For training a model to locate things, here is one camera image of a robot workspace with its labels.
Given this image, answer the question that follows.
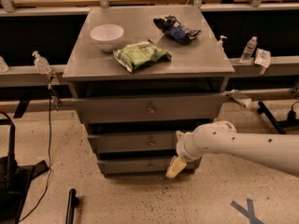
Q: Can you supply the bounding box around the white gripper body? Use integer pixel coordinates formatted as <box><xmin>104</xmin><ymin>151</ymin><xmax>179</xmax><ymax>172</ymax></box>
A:
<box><xmin>176</xmin><ymin>132</ymin><xmax>200</xmax><ymax>162</ymax></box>

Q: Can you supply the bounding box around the grey drawer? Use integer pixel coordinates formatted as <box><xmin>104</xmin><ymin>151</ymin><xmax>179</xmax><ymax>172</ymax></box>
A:
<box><xmin>88</xmin><ymin>131</ymin><xmax>177</xmax><ymax>153</ymax></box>
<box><xmin>75</xmin><ymin>94</ymin><xmax>228</xmax><ymax>123</ymax></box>
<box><xmin>97</xmin><ymin>155</ymin><xmax>203</xmax><ymax>175</ymax></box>

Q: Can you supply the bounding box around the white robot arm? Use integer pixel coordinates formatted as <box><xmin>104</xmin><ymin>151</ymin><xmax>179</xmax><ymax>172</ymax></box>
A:
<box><xmin>166</xmin><ymin>120</ymin><xmax>299</xmax><ymax>178</ymax></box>

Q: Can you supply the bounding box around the grey top drawer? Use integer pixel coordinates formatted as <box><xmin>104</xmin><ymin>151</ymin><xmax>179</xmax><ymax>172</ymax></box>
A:
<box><xmin>75</xmin><ymin>94</ymin><xmax>228</xmax><ymax>123</ymax></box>

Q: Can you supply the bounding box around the grey bottom drawer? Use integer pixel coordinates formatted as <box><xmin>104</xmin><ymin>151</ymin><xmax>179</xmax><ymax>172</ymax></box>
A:
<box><xmin>97</xmin><ymin>155</ymin><xmax>203</xmax><ymax>175</ymax></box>

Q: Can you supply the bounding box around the grey drawer cabinet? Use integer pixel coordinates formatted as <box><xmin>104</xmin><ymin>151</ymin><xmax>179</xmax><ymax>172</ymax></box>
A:
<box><xmin>62</xmin><ymin>5</ymin><xmax>235</xmax><ymax>178</ymax></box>

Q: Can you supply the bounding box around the grey folded cloth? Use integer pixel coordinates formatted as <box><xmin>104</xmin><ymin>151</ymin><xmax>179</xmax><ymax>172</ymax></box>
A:
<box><xmin>228</xmin><ymin>90</ymin><xmax>251</xmax><ymax>107</ymax></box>

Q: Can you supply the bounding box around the black stand leg right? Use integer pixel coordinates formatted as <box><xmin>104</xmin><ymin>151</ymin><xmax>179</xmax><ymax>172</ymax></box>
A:
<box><xmin>257</xmin><ymin>101</ymin><xmax>299</xmax><ymax>134</ymax></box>

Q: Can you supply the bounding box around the green chip bag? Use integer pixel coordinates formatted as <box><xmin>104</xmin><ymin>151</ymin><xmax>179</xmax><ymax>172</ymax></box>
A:
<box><xmin>113</xmin><ymin>40</ymin><xmax>172</xmax><ymax>73</ymax></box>

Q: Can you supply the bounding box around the small white pump bottle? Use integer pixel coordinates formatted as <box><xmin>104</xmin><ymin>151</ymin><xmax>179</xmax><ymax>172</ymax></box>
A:
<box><xmin>218</xmin><ymin>35</ymin><xmax>227</xmax><ymax>50</ymax></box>

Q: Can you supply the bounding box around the blue chip bag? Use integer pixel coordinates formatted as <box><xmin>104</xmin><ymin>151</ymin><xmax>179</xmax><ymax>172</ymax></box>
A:
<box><xmin>153</xmin><ymin>15</ymin><xmax>202</xmax><ymax>45</ymax></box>

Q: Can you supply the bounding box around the black tube on floor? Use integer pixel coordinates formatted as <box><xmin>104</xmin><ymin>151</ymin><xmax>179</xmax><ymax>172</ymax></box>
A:
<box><xmin>65</xmin><ymin>189</ymin><xmax>79</xmax><ymax>224</ymax></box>

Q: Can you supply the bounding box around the white wipes packet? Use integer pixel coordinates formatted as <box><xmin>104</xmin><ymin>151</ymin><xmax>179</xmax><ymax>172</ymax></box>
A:
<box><xmin>254</xmin><ymin>49</ymin><xmax>271</xmax><ymax>75</ymax></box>

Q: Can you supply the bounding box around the clear water bottle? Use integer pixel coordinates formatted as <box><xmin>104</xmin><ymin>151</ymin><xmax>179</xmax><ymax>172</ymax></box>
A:
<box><xmin>240</xmin><ymin>36</ymin><xmax>257</xmax><ymax>63</ymax></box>

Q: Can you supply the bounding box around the white bowl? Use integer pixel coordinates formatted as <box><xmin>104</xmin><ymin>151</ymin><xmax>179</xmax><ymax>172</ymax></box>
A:
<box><xmin>90</xmin><ymin>24</ymin><xmax>124</xmax><ymax>52</ymax></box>

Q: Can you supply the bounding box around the clear sanitizer pump bottle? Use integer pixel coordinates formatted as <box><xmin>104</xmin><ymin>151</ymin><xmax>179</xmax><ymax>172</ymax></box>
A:
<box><xmin>32</xmin><ymin>50</ymin><xmax>51</xmax><ymax>75</ymax></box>

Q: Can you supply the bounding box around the black stand base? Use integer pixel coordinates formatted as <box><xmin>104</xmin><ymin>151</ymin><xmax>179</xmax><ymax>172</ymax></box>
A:
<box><xmin>0</xmin><ymin>111</ymin><xmax>49</xmax><ymax>224</ymax></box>

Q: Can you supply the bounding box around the black cable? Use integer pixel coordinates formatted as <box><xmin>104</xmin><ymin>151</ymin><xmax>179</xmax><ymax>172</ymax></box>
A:
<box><xmin>18</xmin><ymin>83</ymin><xmax>62</xmax><ymax>223</ymax></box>

